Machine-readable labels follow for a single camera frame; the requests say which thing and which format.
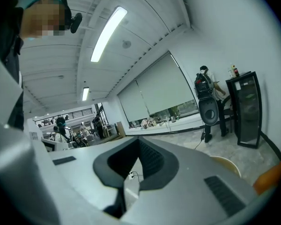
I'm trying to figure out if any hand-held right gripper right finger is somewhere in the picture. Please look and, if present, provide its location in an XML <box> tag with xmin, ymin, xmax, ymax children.
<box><xmin>118</xmin><ymin>136</ymin><xmax>260</xmax><ymax>225</ymax></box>

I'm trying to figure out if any long ceiling light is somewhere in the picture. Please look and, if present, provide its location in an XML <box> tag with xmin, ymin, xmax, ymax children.
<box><xmin>81</xmin><ymin>87</ymin><xmax>90</xmax><ymax>102</ymax></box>
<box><xmin>90</xmin><ymin>6</ymin><xmax>128</xmax><ymax>63</ymax></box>

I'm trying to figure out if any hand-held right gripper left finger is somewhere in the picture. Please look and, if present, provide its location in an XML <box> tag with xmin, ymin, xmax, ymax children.
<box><xmin>48</xmin><ymin>136</ymin><xmax>140</xmax><ymax>225</ymax></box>

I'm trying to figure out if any black monitor screen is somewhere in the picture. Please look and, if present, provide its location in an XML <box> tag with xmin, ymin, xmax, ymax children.
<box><xmin>225</xmin><ymin>71</ymin><xmax>263</xmax><ymax>149</ymax></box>

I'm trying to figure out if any black floor cable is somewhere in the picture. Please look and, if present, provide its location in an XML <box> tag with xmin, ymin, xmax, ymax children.
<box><xmin>193</xmin><ymin>135</ymin><xmax>206</xmax><ymax>151</ymax></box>

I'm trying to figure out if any black head camera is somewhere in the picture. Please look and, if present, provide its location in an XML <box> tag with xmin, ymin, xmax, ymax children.
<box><xmin>65</xmin><ymin>0</ymin><xmax>83</xmax><ymax>34</ymax></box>

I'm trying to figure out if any person's black shirt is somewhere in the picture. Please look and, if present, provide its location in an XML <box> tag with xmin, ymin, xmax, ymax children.
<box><xmin>0</xmin><ymin>6</ymin><xmax>25</xmax><ymax>131</ymax></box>

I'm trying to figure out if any black backpack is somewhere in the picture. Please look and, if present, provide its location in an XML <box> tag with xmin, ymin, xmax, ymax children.
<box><xmin>194</xmin><ymin>73</ymin><xmax>214</xmax><ymax>100</ymax></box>

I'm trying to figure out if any person's head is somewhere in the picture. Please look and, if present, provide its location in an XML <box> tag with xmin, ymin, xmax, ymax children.
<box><xmin>20</xmin><ymin>0</ymin><xmax>68</xmax><ymax>41</ymax></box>

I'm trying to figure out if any round beige basket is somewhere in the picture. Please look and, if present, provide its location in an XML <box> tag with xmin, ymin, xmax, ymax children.
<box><xmin>209</xmin><ymin>155</ymin><xmax>242</xmax><ymax>179</ymax></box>

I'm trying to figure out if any white roller blind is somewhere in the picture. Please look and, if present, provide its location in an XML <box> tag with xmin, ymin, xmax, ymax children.
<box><xmin>117</xmin><ymin>78</ymin><xmax>150</xmax><ymax>123</ymax></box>
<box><xmin>135</xmin><ymin>52</ymin><xmax>200</xmax><ymax>116</ymax></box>

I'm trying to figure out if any orange sofa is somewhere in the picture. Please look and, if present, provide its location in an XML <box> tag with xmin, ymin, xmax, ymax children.
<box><xmin>252</xmin><ymin>157</ymin><xmax>281</xmax><ymax>195</ymax></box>

